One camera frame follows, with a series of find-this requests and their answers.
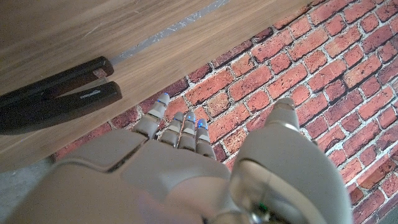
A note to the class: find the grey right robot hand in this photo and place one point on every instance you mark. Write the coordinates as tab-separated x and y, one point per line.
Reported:
155	180

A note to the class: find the black stapler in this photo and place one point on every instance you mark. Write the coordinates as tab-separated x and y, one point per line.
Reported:
46	109

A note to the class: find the brick wall print backdrop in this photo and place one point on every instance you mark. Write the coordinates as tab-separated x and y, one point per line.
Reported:
311	62

